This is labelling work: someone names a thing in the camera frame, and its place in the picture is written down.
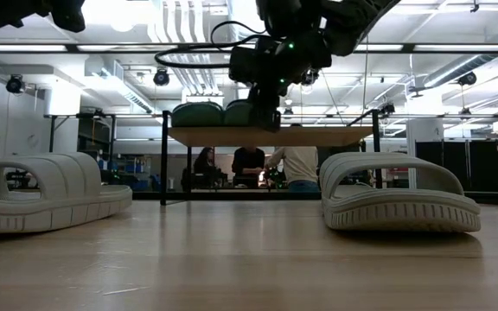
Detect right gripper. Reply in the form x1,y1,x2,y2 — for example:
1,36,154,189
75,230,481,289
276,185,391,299
230,34,333,133

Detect teal slide sandal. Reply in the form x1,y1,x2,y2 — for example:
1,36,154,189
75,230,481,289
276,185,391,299
222,98,259,128
170,101,225,128

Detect grey slide sandal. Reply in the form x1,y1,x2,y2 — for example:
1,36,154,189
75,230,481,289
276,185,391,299
319,150,482,234
0,150,133,235

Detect wooden shelf with black legs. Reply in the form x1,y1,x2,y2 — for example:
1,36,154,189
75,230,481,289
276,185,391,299
159,109,383,206

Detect person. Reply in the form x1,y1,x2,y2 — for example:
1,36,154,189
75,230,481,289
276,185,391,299
193,146,215,189
231,146,266,189
265,145,320,194

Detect black partition panels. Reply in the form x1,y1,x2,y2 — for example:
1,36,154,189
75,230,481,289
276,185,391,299
415,133,498,194

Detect black table frame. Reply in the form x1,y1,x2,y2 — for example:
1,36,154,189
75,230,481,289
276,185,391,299
131,189,498,207

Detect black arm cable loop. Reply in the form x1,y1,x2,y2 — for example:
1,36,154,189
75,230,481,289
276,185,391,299
153,21,267,70

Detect black background rig frame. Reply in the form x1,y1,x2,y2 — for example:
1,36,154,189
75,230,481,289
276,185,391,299
43,111,118,153

